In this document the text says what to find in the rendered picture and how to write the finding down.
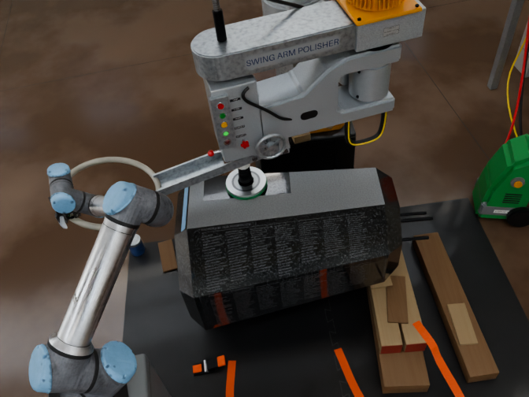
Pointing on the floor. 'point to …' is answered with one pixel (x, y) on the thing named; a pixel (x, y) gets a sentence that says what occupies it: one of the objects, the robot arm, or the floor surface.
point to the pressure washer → (505, 184)
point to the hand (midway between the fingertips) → (68, 223)
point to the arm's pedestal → (146, 380)
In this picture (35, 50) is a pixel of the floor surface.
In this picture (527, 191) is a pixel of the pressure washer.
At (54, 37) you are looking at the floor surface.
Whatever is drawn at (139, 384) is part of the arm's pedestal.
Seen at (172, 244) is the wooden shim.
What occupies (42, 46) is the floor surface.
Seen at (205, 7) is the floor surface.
